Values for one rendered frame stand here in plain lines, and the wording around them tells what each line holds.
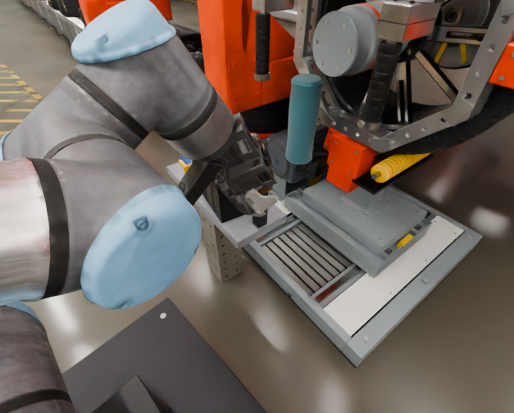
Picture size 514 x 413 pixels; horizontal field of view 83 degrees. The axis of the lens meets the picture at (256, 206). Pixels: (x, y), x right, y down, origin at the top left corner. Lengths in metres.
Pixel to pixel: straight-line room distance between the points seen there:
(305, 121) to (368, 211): 0.50
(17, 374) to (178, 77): 0.39
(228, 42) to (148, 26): 0.80
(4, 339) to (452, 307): 1.30
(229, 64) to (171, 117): 0.79
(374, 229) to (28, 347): 1.02
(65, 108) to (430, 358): 1.18
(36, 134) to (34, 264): 0.15
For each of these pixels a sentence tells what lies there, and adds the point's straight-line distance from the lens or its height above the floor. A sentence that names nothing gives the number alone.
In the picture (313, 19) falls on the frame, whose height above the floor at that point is 0.85.
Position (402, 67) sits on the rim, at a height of 0.77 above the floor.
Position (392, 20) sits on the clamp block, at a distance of 0.57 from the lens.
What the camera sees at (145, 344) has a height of 0.30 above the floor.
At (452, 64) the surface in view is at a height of 0.71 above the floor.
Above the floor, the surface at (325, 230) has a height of 0.14.
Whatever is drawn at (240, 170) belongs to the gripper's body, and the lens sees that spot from 0.44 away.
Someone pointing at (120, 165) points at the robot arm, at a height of 0.90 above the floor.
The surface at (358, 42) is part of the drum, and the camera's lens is 0.71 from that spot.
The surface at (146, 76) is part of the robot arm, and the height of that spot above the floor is 0.92.
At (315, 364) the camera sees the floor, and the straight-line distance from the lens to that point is 1.09.
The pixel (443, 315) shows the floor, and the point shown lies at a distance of 1.34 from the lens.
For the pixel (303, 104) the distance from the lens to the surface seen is 0.87.
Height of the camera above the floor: 1.01
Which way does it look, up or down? 42 degrees down
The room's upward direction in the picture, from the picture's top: straight up
